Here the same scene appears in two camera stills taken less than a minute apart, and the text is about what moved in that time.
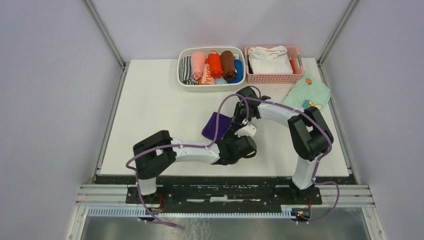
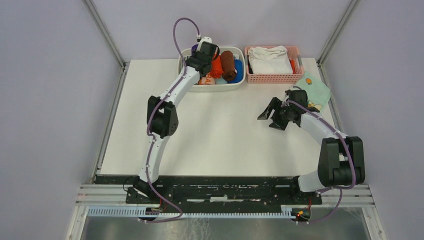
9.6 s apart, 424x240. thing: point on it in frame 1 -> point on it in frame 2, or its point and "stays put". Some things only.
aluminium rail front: x=111 y=200 stays put
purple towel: x=209 y=128 -> x=194 y=48
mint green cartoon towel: x=308 y=92 stays put
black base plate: x=221 y=193 stays put
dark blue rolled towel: x=238 y=65 stays put
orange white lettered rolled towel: x=206 y=78 stays put
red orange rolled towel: x=215 y=64 stays put
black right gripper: x=237 y=118 -> x=275 y=103
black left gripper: x=230 y=133 -> x=195 y=54
